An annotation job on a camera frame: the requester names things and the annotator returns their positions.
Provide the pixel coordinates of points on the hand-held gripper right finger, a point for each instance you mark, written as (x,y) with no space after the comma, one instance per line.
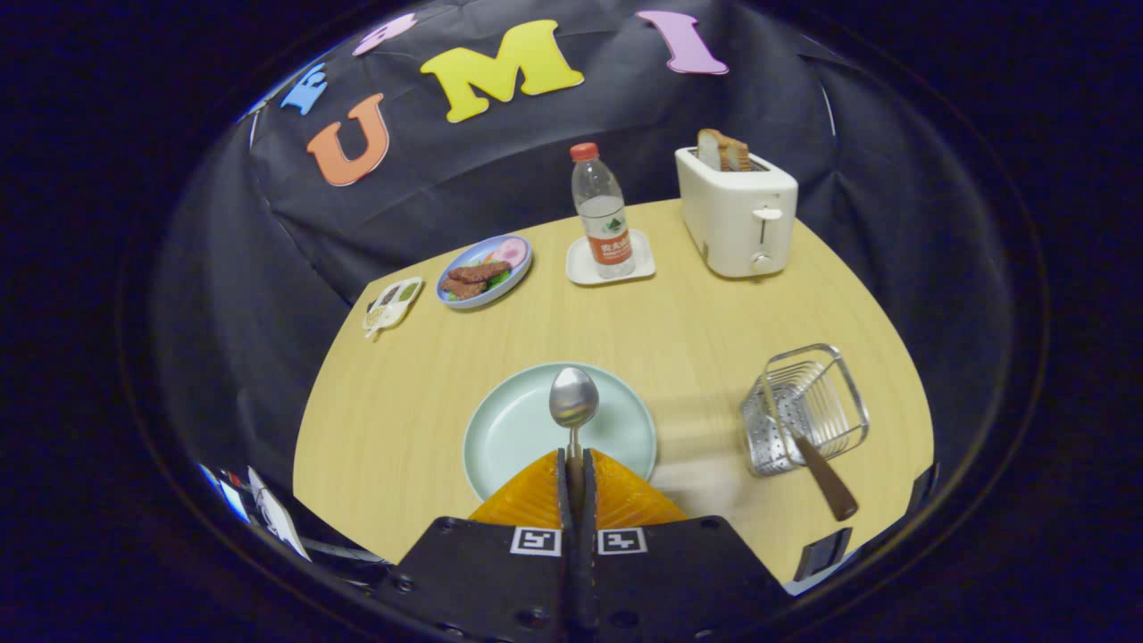
(589,536)

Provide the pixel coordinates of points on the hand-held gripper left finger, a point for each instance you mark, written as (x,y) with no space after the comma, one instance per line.
(564,536)

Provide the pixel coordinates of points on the pale green plate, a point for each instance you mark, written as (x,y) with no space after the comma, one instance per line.
(509,429)

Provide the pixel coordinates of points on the black table clamp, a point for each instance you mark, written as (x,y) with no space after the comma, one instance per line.
(821,554)

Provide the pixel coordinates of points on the blue plate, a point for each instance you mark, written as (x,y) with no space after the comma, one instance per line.
(473,304)

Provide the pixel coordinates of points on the brown meat slice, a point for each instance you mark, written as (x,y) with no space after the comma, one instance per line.
(482,271)
(463,288)

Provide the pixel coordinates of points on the white square coaster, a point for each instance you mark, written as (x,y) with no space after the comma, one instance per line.
(579,268)

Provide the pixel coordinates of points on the white divided sauce dish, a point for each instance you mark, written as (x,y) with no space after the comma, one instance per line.
(393,304)

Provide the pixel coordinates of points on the pink ham slice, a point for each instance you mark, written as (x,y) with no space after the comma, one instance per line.
(511,251)

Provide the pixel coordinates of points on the white and blue clutter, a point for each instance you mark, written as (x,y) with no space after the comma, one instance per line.
(272,518)

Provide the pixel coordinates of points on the clear water bottle red cap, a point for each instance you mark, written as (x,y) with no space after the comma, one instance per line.
(603,214)

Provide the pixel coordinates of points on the white toaster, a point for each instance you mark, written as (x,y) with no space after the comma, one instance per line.
(732,223)

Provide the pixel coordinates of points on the toast bread slice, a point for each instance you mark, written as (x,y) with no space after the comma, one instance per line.
(709,147)
(737,156)

